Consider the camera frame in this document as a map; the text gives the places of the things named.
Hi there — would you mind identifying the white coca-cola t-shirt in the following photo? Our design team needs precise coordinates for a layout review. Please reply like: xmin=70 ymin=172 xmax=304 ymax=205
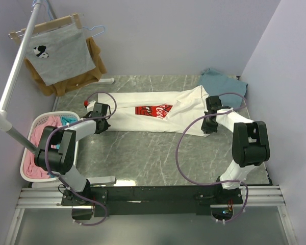
xmin=97 ymin=86 xmax=208 ymax=133

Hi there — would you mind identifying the white clothes rack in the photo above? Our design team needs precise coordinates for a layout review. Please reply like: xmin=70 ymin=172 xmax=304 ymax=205
xmin=0 ymin=0 xmax=117 ymax=185

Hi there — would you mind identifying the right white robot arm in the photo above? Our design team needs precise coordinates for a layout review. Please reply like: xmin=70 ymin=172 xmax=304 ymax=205
xmin=201 ymin=96 xmax=270 ymax=204

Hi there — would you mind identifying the blue wire hanger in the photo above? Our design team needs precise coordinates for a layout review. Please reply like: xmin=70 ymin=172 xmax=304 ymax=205
xmin=33 ymin=0 xmax=105 ymax=38

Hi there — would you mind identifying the pink garment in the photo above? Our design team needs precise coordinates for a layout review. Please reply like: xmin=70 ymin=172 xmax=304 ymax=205
xmin=22 ymin=116 xmax=61 ymax=180

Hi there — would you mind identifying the black base beam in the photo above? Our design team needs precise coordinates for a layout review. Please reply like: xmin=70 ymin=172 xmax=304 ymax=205
xmin=61 ymin=185 xmax=243 ymax=220

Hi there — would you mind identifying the aluminium rail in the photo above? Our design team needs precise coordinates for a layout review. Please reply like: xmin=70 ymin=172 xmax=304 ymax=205
xmin=16 ymin=186 xmax=285 ymax=209

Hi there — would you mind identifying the wooden clip hanger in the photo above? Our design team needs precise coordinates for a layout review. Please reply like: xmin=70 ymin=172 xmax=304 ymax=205
xmin=8 ymin=13 xmax=83 ymax=45

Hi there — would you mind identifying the white laundry basket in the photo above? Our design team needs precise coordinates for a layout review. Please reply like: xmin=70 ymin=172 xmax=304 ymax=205
xmin=20 ymin=111 xmax=80 ymax=182

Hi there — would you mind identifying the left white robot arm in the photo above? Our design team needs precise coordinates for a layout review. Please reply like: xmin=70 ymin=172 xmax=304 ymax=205
xmin=34 ymin=102 xmax=111 ymax=205

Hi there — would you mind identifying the brown garment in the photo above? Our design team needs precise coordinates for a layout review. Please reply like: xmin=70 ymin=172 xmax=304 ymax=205
xmin=24 ymin=37 xmax=107 ymax=97

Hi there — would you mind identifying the grey panda t-shirt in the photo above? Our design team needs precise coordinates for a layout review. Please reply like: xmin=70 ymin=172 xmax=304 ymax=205
xmin=25 ymin=23 xmax=95 ymax=86

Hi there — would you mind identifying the folded blue t-shirt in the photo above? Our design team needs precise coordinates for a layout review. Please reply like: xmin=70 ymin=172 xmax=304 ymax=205
xmin=198 ymin=68 xmax=248 ymax=109

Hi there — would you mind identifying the teal garment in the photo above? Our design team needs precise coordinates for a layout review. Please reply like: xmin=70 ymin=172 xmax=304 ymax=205
xmin=48 ymin=116 xmax=77 ymax=178

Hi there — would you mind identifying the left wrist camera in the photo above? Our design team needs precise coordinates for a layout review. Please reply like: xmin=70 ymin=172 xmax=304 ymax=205
xmin=84 ymin=101 xmax=96 ymax=111

